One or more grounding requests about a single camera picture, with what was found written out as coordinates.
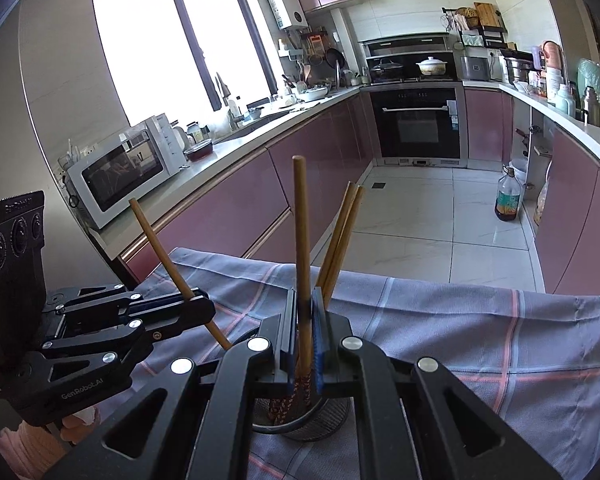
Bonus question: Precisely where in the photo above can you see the metal faucet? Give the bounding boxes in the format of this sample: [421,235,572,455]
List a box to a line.
[215,72,243,128]

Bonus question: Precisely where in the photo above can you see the pink kettle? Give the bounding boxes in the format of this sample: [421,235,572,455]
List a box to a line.
[540,40,567,98]

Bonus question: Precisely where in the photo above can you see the person's left hand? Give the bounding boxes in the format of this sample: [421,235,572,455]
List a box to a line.
[60,402,101,443]

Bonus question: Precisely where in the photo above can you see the green plastic-covered fan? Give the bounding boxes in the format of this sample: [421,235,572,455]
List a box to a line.
[576,57,600,126]

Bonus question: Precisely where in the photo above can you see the steel pot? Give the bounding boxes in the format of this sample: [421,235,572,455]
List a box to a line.
[502,57,533,83]

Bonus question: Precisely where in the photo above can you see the cooking oil bottle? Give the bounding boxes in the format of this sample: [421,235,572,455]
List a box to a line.
[495,164,525,222]

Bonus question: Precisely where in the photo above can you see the dark red bowl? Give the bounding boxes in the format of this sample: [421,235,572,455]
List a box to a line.
[184,140,215,162]

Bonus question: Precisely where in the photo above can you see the white water heater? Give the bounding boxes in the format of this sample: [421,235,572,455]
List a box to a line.
[264,0,309,31]

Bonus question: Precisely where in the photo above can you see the black built-in oven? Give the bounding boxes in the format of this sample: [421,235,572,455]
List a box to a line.
[369,86,465,161]

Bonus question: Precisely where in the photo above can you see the black mesh holder cup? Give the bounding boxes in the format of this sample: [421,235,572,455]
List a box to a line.
[215,327,353,442]

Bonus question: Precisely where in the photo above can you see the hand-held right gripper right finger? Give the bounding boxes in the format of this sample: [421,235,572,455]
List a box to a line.
[314,286,563,480]

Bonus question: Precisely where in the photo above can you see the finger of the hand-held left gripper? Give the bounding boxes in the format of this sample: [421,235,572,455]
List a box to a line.
[0,296,217,413]
[42,284,196,328]

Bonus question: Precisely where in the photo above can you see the stainless range hood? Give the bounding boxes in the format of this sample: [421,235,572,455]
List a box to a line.
[358,34,456,58]

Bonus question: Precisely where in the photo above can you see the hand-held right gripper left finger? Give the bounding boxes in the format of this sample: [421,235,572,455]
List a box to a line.
[40,287,301,480]

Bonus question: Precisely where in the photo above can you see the kitchen sink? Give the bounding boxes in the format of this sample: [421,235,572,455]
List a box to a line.
[215,110,301,143]

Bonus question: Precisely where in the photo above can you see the kitchen window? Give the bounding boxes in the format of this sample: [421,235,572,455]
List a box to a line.
[91,0,277,128]

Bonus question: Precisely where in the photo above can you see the pale green jug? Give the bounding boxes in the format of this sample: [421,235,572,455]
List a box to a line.
[555,83,577,117]

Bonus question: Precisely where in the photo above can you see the steel thermos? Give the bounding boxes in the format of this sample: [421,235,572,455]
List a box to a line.
[582,86,600,128]

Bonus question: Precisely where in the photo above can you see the pink lower cabinets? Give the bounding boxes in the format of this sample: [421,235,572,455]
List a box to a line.
[120,87,376,281]
[464,85,600,296]

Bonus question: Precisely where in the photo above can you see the wooden cutting board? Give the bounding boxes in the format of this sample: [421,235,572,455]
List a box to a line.
[474,2,501,28]

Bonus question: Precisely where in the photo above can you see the black cooking pot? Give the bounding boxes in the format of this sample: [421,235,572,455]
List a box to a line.
[370,58,405,82]

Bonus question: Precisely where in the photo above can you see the white clay pot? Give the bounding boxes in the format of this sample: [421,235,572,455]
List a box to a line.
[416,56,450,77]

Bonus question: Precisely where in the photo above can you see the patterned-end wooden chopstick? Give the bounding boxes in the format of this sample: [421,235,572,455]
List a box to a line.
[292,156,313,408]
[322,186,366,306]
[129,199,232,351]
[315,181,356,288]

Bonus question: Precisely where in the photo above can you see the grey plaid tablecloth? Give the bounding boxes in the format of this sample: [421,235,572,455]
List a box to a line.
[125,247,600,480]

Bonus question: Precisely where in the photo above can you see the white microwave oven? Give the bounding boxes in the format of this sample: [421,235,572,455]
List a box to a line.
[62,114,188,231]

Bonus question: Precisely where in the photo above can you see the black wall rack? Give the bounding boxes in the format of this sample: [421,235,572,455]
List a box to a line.
[442,2,506,48]

